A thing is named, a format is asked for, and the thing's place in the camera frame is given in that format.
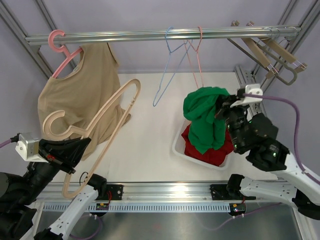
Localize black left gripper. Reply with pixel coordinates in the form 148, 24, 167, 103
16, 135, 91, 205

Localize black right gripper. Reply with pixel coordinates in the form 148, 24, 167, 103
214, 91, 252, 152

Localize beige plastic hanger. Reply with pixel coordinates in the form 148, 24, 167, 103
42, 78, 142, 198

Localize green t shirt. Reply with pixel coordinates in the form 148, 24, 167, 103
182, 86, 230, 154

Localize dark red t shirt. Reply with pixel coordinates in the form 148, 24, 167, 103
181, 124, 234, 167

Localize beige t shirt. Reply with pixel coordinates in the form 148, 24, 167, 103
37, 42, 132, 162

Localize light blue wire hanger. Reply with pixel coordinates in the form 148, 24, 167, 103
152, 26, 191, 107

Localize thin pink wire hanger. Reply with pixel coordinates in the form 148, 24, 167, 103
183, 26, 204, 89

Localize thick pink plastic hanger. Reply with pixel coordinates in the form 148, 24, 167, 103
47, 29, 84, 79

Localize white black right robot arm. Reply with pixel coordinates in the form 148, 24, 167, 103
215, 95, 320, 220

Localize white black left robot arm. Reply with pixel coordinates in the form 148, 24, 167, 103
0, 137, 107, 240

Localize wooden clip hanger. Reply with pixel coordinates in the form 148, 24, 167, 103
266, 37, 307, 73
242, 37, 279, 79

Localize grey plastic hanger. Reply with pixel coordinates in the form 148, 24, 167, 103
266, 47, 298, 86

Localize white plastic basket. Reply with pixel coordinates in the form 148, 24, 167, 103
171, 119, 231, 171

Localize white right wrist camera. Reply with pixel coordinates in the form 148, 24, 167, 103
230, 84, 263, 108

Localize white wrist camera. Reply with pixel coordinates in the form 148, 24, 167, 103
15, 133, 46, 162
230, 84, 263, 108

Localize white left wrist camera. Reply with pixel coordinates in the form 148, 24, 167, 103
15, 133, 46, 162

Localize white slotted cable duct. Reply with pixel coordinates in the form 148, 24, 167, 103
43, 201, 231, 213

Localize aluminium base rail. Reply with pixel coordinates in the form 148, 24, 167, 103
37, 181, 290, 202

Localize silver clothes rail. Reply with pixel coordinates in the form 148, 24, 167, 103
24, 24, 302, 46

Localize aluminium frame left posts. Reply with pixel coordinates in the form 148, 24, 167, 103
0, 0, 77, 78

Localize aluminium frame posts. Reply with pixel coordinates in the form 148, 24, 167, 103
227, 0, 320, 116
0, 0, 77, 78

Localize aluminium frame right posts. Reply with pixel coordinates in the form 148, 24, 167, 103
227, 0, 320, 116

